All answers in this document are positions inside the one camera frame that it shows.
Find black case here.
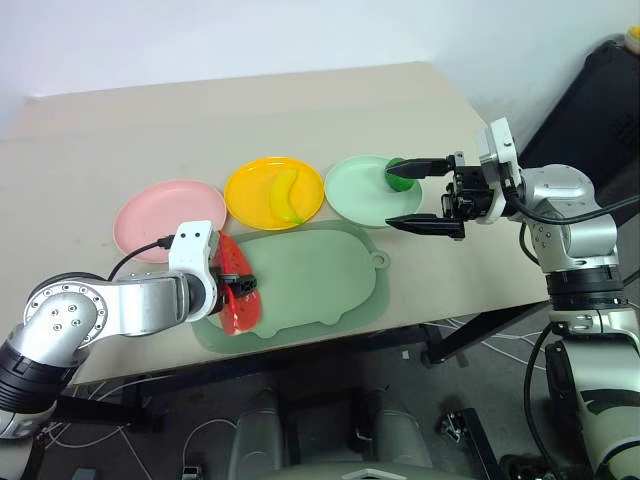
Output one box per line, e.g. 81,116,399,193
517,38,640,206

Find light green plate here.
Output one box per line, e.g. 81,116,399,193
323,154,424,229

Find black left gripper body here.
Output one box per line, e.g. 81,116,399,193
211,267,236,314

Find yellow toy banana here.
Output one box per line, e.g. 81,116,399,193
269,168,306,225

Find white floor cable bundle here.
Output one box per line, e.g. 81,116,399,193
429,312,551,374
29,377,241,480

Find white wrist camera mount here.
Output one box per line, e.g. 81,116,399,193
167,219,222,312
474,117,524,224

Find black table leg frame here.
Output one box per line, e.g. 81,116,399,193
418,298,554,370
55,373,167,435

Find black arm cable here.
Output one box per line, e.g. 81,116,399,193
107,237,175,282
508,192,640,267

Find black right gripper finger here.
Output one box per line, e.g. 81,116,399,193
383,156,455,181
385,213,467,243

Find yellow plate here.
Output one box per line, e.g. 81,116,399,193
223,156,325,232

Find black stand base with caster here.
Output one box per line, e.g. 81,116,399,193
437,405,501,480

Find green pig-shaped silicone mat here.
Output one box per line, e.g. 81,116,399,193
191,219,393,355

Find green toy pepper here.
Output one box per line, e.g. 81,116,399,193
383,157,415,194

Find pink plate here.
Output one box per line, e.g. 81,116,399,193
112,179,228,265

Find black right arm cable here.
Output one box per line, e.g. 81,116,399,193
508,192,640,267

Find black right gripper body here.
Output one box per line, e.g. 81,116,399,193
439,150,496,225

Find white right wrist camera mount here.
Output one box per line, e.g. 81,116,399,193
474,117,524,224

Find red watermelon slice toy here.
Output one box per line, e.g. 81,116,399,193
215,230,265,337

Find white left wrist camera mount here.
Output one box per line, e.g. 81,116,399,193
167,219,222,312

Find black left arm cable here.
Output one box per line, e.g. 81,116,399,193
107,237,175,282

